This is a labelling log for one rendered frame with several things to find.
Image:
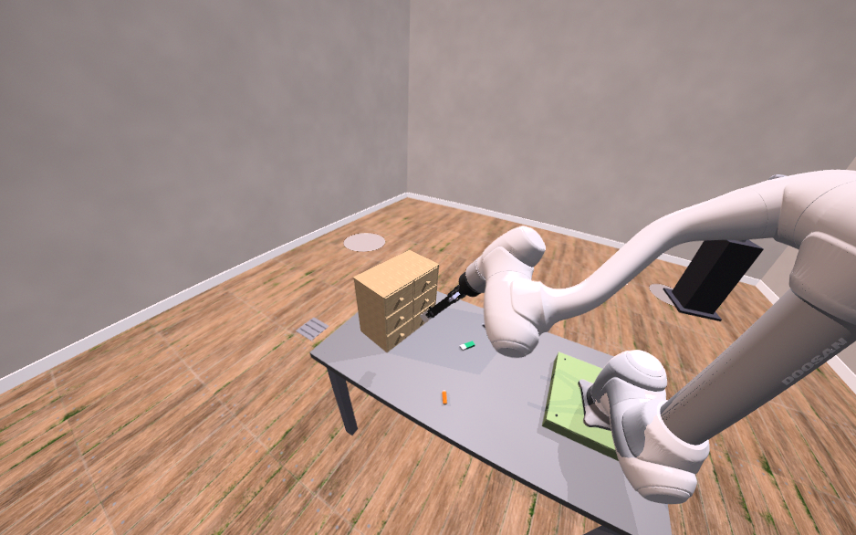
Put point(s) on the small wooden chest of drawers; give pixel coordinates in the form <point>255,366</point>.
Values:
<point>377,283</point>

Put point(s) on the brown wooden drawer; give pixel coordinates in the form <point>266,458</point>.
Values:
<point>398,299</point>
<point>417,321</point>
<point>395,320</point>
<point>398,335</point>
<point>424,282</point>
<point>424,300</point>

